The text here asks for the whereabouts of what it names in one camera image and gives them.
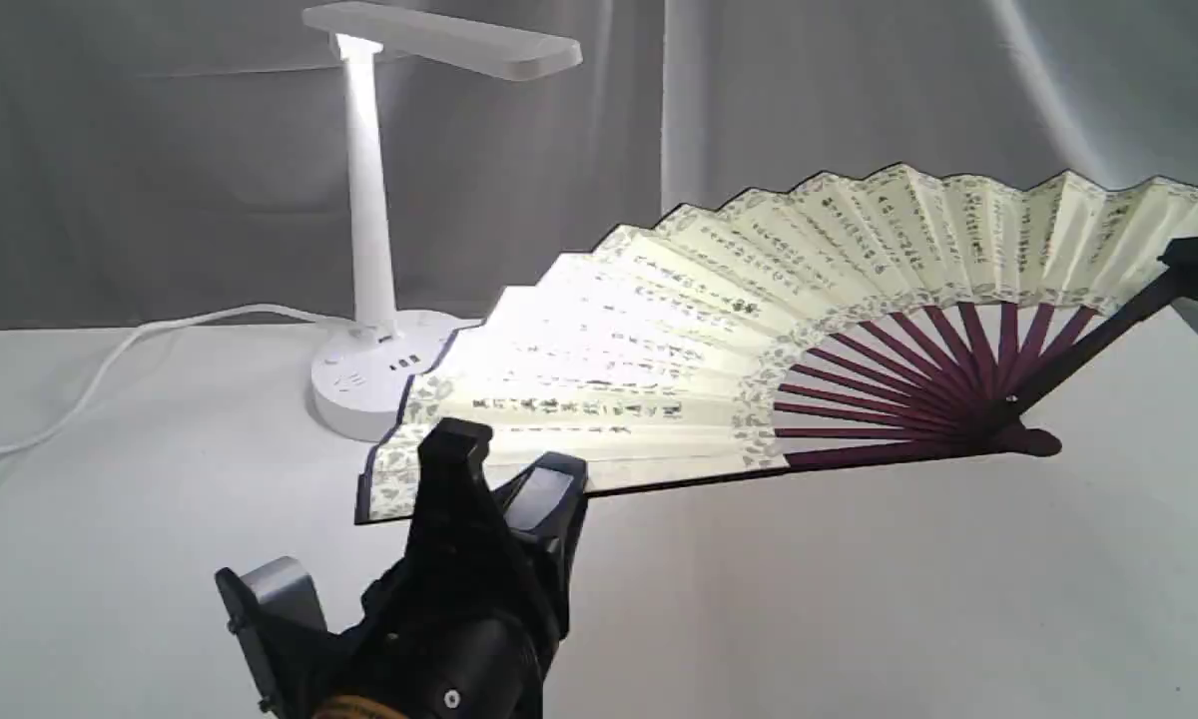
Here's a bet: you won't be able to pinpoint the grey backdrop curtain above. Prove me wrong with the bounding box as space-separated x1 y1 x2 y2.
0 1 1198 330

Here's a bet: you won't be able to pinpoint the white desk lamp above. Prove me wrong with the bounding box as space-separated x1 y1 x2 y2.
301 1 583 445

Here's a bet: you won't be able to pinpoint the paper folding fan purple ribs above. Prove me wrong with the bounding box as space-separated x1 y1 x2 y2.
355 164 1198 526

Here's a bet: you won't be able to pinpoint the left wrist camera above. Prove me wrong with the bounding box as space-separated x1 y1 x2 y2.
214 556 333 718

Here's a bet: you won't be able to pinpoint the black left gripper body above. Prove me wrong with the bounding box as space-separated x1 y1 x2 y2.
309 558 570 719

